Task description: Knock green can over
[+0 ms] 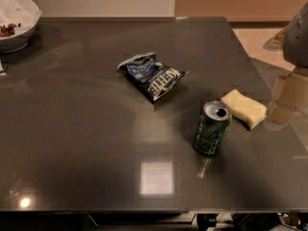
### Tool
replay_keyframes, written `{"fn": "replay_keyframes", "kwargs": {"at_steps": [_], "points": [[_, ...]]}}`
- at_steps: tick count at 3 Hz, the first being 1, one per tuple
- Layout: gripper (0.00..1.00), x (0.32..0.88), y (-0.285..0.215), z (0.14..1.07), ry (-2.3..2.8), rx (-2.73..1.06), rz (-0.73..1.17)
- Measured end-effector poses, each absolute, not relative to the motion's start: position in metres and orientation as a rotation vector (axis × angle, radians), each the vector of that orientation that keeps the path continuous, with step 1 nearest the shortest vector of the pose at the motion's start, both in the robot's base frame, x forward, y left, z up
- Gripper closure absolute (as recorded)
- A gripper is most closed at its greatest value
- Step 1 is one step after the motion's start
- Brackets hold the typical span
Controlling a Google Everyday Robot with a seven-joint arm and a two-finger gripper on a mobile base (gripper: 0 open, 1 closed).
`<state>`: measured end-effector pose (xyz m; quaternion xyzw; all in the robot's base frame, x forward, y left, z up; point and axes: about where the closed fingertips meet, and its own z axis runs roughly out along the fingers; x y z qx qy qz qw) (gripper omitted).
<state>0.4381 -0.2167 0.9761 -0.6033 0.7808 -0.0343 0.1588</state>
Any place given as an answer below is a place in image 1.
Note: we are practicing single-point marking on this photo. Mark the yellow sponge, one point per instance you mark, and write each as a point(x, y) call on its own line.
point(245, 109)

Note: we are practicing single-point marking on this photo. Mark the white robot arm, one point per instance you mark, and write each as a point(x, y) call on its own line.
point(295, 44)

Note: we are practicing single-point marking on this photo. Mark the green soda can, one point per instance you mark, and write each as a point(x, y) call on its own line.
point(213, 123)

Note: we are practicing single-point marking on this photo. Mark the blue Kettle chip bag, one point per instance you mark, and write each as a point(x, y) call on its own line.
point(154, 79)

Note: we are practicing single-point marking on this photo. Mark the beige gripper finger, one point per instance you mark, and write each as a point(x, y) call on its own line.
point(290, 94)

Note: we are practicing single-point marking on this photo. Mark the white bowl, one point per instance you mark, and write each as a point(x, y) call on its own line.
point(24, 16)

